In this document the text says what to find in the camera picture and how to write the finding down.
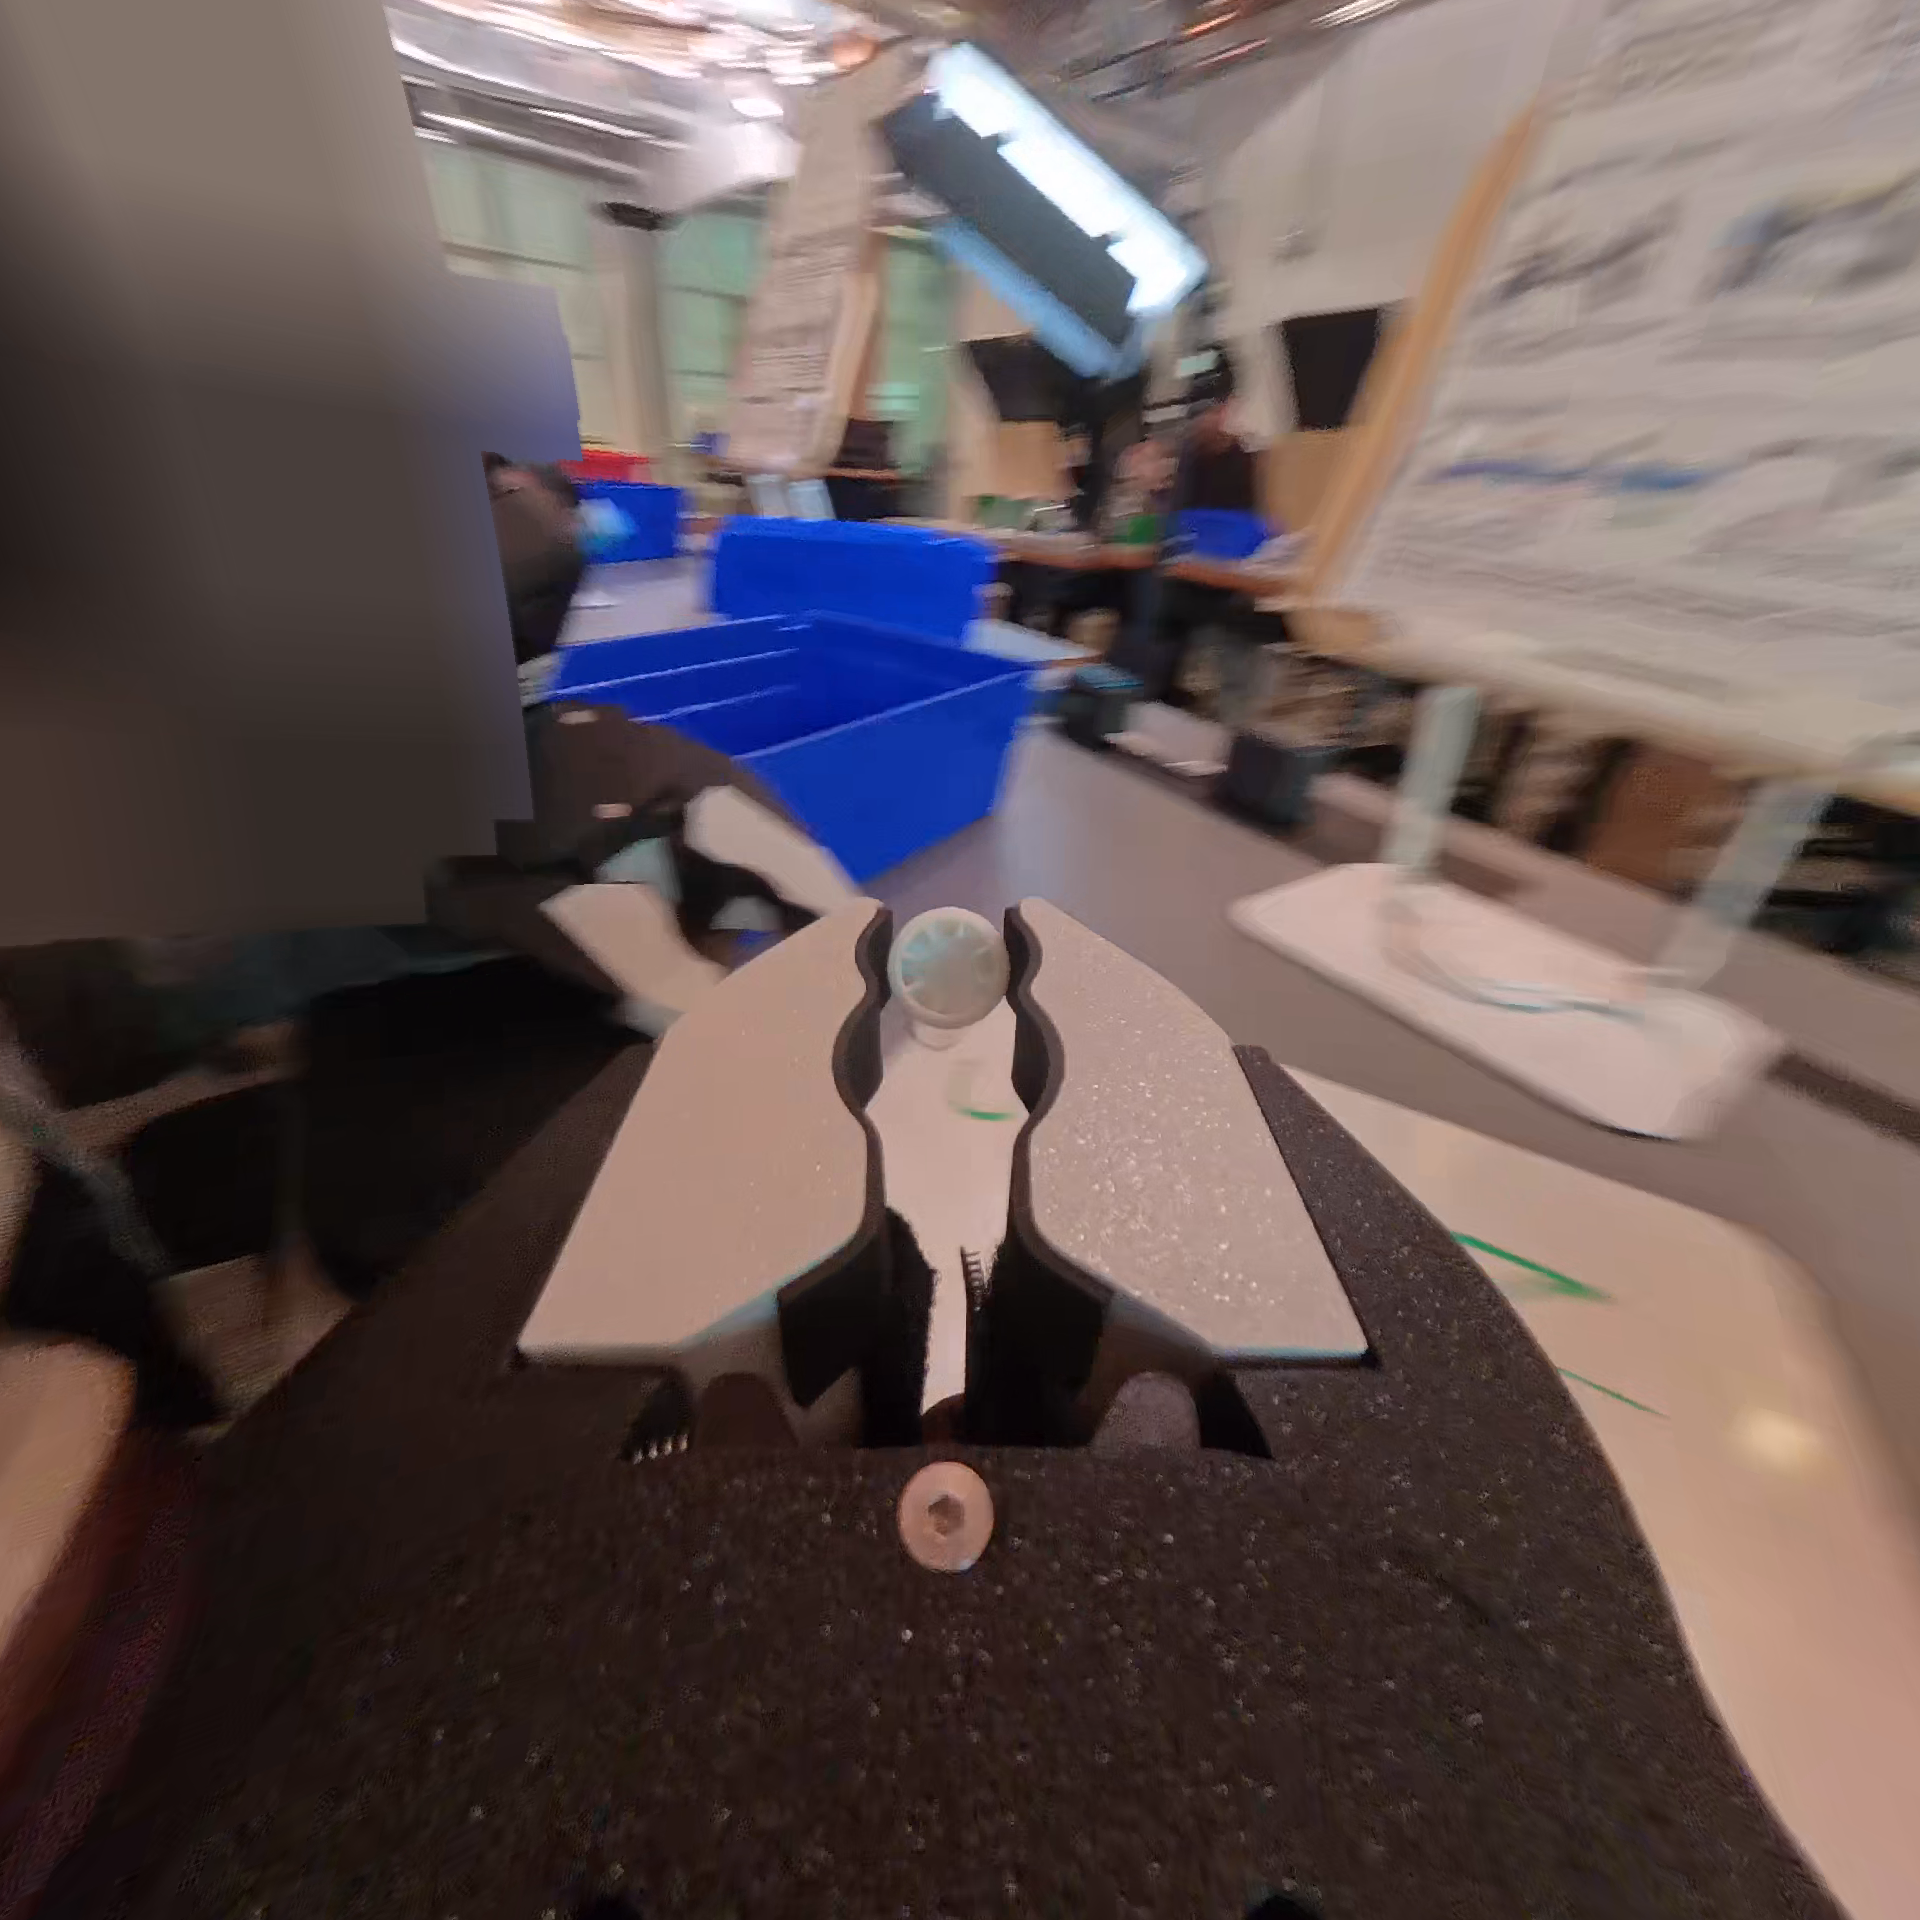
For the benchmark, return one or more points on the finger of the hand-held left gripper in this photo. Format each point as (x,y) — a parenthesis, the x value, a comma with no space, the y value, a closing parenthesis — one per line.
(776,852)
(635,945)

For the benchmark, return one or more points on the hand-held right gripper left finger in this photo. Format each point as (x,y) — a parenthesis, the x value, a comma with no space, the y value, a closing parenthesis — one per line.
(706,1201)

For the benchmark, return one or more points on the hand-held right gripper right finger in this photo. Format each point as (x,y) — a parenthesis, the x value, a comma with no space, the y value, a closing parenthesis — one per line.
(1187,1201)

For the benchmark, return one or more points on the green whiteboard marker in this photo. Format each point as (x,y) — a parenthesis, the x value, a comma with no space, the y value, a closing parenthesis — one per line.
(948,968)

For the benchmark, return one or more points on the white whiteboard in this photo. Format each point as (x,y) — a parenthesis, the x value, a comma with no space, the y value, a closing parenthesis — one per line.
(1621,1411)

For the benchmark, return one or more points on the person's left forearm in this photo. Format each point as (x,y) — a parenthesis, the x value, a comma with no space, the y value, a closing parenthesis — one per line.
(241,983)

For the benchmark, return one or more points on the white hanging sign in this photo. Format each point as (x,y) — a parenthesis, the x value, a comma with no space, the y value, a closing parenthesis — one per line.
(805,302)

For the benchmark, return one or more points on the black studio light panel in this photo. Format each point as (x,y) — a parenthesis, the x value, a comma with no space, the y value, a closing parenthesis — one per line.
(1052,208)

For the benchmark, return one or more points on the white table sign stand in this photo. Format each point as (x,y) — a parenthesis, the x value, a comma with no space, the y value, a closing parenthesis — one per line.
(1681,363)

